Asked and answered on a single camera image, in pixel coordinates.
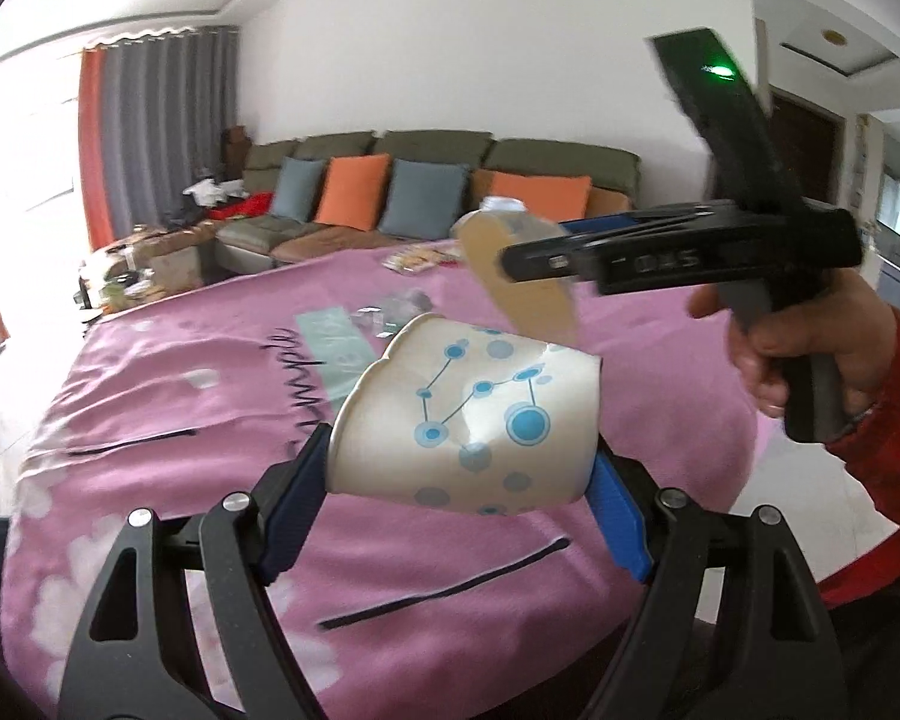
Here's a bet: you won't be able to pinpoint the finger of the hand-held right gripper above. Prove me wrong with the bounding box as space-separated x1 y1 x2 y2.
499 229 608 286
562 211 721 235

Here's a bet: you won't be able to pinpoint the grey blue cushion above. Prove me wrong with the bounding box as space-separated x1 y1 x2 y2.
379 160 471 239
271 157 327 224

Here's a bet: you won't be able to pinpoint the pink printed blanket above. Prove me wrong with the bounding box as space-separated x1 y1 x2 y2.
4 236 762 720

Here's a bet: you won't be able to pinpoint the olive green sofa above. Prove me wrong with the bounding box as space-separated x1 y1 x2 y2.
214 130 642 271

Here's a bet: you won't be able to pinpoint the brown door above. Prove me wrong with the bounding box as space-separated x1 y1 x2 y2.
769 86 848 207

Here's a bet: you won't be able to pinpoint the cluttered coffee table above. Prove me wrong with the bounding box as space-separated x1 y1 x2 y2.
79 225 218 316

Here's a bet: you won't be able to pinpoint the orange curtain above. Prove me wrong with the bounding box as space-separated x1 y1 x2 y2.
79 45 121 252

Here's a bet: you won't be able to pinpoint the white bags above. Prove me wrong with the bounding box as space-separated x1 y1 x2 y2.
182 178 245 207

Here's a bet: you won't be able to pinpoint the orange cushion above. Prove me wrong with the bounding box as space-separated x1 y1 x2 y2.
487 171 593 222
315 154 391 232

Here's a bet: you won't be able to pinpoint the white blue-dotted paper cup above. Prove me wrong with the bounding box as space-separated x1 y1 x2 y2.
326 313 605 518

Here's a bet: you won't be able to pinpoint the person's right forearm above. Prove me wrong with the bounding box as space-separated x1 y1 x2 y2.
817 307 900 608

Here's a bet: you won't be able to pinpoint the clear plastic wrapper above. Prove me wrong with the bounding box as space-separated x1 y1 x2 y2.
352 289 436 338

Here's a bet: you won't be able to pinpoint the brown cardboard piece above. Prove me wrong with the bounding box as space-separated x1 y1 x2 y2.
450 211 580 350

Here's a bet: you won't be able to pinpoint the red cloth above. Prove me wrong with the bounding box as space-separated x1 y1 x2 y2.
210 191 275 222

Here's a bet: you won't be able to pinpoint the grey curtain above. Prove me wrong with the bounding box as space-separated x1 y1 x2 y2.
101 26 241 237

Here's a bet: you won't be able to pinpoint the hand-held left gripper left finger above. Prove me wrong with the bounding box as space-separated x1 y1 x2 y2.
58 424 335 720

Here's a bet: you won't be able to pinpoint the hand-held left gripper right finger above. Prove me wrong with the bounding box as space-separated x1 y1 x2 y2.
585 442 845 720

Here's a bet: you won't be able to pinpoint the person's right hand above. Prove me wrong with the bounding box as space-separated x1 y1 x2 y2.
688 266 900 421

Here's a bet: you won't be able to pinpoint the patterned snack packet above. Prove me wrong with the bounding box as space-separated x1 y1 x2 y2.
381 244 458 275

